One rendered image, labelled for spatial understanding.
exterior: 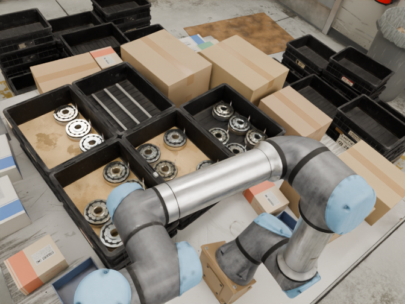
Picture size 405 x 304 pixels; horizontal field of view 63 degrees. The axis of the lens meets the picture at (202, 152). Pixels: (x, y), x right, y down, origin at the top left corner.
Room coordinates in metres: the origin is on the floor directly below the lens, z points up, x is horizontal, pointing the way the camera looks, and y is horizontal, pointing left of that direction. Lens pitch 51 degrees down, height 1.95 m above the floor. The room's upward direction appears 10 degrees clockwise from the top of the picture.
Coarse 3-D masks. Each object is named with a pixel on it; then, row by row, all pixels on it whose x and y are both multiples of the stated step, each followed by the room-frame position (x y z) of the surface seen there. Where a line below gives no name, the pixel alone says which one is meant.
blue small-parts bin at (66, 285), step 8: (80, 264) 0.37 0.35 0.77; (88, 264) 0.38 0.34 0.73; (96, 264) 0.38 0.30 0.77; (72, 272) 0.34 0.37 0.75; (80, 272) 0.36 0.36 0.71; (88, 272) 0.36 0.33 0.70; (56, 280) 0.30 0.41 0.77; (64, 280) 0.31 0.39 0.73; (72, 280) 0.33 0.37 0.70; (80, 280) 0.33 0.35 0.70; (56, 288) 0.29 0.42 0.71; (64, 288) 0.30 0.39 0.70; (72, 288) 0.30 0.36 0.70; (64, 296) 0.27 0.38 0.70; (72, 296) 0.27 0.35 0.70
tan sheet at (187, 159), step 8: (176, 128) 1.02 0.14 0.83; (160, 136) 0.96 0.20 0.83; (160, 144) 0.91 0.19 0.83; (192, 144) 0.94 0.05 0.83; (168, 152) 0.88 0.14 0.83; (176, 152) 0.88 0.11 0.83; (184, 152) 0.89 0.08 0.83; (192, 152) 0.90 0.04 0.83; (200, 152) 0.91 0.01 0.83; (176, 160) 0.84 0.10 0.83; (184, 160) 0.85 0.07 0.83; (192, 160) 0.85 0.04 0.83; (200, 160) 0.86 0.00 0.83; (184, 168) 0.81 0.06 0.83; (192, 168) 0.81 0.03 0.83
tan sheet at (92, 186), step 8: (120, 160) 0.79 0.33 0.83; (88, 176) 0.68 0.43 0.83; (96, 176) 0.69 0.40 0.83; (72, 184) 0.64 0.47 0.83; (80, 184) 0.64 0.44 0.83; (88, 184) 0.65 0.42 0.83; (96, 184) 0.66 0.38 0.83; (104, 184) 0.66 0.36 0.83; (72, 192) 0.60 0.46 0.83; (80, 192) 0.61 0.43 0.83; (88, 192) 0.61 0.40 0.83; (96, 192) 0.62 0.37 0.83; (104, 192) 0.63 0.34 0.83; (72, 200) 0.57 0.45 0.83; (80, 200) 0.58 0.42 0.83; (88, 200) 0.58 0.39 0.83; (80, 208) 0.54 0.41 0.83; (96, 232) 0.46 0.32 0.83
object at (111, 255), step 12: (108, 144) 0.78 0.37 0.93; (84, 156) 0.71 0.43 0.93; (132, 156) 0.75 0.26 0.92; (60, 168) 0.64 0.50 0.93; (144, 168) 0.70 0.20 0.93; (156, 180) 0.66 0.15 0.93; (60, 192) 0.54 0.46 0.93; (72, 204) 0.50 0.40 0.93; (96, 240) 0.40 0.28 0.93; (108, 252) 0.37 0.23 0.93; (120, 252) 0.38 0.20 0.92
